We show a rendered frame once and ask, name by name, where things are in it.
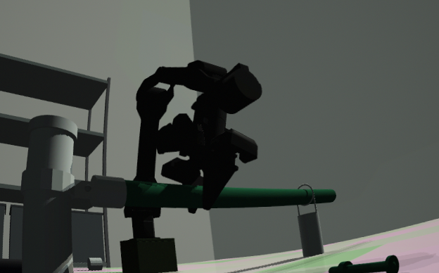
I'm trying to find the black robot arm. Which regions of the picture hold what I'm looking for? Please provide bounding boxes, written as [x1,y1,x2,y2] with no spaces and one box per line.
[123,60,262,239]

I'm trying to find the dark green bolt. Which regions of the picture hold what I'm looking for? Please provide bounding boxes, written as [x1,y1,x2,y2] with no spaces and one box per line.
[329,255,399,273]

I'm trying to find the grey post with cap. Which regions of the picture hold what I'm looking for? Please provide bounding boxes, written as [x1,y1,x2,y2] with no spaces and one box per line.
[22,115,77,273]

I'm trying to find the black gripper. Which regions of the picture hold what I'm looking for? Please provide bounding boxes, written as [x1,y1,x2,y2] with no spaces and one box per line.
[161,115,258,210]

